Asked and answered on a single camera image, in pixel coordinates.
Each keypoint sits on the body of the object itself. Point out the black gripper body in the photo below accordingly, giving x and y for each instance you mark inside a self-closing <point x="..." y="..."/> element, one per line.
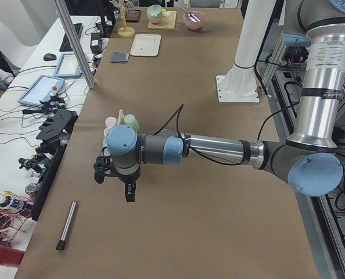
<point x="127" y="178"/>

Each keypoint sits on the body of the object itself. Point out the grey folded cloth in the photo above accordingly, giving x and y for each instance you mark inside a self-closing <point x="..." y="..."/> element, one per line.
<point x="120" y="57"/>

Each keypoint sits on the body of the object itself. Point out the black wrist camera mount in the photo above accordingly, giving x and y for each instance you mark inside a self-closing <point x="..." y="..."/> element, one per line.
<point x="103" y="167"/>

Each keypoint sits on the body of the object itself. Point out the wooden mug tree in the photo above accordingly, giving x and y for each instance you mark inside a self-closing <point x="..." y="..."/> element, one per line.
<point x="124" y="31"/>

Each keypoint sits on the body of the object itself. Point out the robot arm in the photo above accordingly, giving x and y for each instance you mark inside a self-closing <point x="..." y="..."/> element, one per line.
<point x="306" y="160"/>

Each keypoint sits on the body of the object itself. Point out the cream cup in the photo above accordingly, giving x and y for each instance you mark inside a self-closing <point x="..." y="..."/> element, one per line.
<point x="106" y="131"/>

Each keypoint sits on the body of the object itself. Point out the red cylinder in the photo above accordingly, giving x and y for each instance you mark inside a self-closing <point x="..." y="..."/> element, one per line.
<point x="10" y="257"/>

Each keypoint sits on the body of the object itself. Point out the white wire cup rack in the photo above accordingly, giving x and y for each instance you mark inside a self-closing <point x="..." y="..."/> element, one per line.
<point x="120" y="121"/>

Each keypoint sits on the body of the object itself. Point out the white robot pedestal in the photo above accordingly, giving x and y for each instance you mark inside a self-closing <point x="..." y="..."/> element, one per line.
<point x="239" y="84"/>

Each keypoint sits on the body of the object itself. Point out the teach pendant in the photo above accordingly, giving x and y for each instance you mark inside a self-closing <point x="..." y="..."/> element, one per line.
<point x="41" y="90"/>
<point x="67" y="66"/>

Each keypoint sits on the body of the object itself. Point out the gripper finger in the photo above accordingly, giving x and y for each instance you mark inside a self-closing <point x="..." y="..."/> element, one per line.
<point x="130" y="191"/>

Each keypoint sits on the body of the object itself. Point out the dark wooden box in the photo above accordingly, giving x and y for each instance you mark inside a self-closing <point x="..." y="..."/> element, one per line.
<point x="133" y="16"/>

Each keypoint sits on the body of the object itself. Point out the far teach pendant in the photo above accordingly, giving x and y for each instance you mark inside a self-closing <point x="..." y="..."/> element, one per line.
<point x="67" y="66"/>

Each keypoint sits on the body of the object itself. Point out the wooden cutting board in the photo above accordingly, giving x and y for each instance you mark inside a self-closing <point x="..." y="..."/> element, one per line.
<point x="167" y="22"/>

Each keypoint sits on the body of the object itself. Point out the green cup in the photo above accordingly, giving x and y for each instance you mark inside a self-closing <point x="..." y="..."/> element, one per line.
<point x="130" y="120"/>

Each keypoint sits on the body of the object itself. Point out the pink cup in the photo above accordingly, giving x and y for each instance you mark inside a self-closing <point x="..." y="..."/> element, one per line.
<point x="111" y="122"/>

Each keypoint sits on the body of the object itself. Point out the cream rabbit tray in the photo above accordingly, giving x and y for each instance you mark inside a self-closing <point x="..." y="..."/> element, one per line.
<point x="146" y="45"/>

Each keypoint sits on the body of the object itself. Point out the black computer mouse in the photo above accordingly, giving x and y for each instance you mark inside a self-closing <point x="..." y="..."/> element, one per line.
<point x="49" y="57"/>

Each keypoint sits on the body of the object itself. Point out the near teach pendant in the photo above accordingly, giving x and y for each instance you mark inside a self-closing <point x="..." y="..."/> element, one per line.
<point x="41" y="90"/>

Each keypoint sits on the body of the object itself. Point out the pink bowl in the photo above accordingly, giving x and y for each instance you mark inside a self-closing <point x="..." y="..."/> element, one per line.
<point x="194" y="24"/>

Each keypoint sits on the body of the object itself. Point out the black slotted stand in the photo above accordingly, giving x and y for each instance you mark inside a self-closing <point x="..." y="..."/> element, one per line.
<point x="51" y="128"/>

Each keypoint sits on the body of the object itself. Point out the aluminium frame post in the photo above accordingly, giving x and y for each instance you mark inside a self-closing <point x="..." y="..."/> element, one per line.
<point x="64" y="16"/>

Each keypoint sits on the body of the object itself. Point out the metal scoop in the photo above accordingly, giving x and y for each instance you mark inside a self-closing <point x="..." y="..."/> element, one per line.
<point x="191" y="15"/>

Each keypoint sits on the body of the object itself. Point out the stacked green bowls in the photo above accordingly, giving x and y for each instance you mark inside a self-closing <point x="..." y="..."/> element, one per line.
<point x="155" y="14"/>

